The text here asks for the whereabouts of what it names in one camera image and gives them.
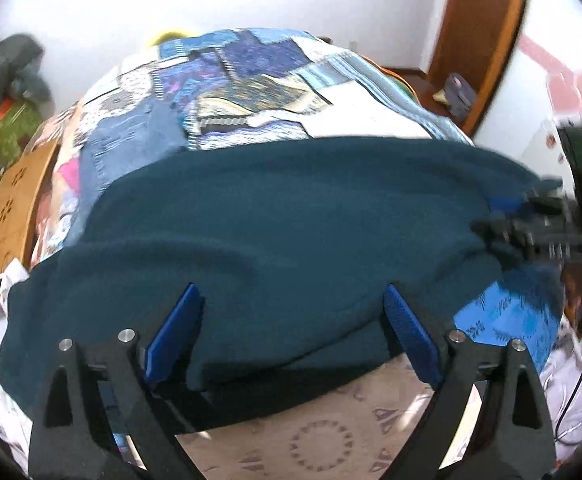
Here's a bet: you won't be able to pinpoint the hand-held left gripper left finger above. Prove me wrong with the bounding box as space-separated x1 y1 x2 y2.
28 282 206 480

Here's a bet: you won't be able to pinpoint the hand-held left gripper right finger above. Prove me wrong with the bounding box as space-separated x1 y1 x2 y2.
382 282 558 480

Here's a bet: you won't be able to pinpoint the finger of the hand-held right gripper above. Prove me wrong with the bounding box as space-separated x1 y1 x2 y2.
471 212 579 263
488 177 569 221

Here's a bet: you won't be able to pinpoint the dark teal pants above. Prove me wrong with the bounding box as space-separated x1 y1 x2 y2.
0 136 566 418

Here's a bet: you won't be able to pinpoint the white cabinet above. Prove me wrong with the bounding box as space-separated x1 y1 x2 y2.
471 35 582 181

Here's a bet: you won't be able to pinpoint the purple bag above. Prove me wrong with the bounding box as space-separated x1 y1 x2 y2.
433 72 476 116

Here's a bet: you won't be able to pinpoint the white plastic piece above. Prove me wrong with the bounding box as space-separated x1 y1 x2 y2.
0 259 32 306

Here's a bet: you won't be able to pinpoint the brown wooden door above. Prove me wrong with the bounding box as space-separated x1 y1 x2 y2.
428 0 532 136

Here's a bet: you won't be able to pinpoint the blue denim jeans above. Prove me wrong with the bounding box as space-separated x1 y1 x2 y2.
78 102 192 196

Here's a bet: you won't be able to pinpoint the tan wooden board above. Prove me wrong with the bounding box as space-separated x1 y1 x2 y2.
0 137 62 311

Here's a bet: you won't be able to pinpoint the brown striped cloth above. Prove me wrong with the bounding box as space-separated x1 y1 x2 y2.
38 105 82 143

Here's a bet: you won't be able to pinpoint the green patterned cloth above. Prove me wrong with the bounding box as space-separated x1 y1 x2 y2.
0 100 44 201

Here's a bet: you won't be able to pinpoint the patchwork printed blanket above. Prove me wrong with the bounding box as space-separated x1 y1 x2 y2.
0 27 566 480

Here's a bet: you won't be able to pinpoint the dark grey cloth pile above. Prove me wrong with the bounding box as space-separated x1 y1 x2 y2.
0 34 52 106

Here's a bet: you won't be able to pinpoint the yellow ring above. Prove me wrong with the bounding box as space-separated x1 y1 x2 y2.
143 29 196 51

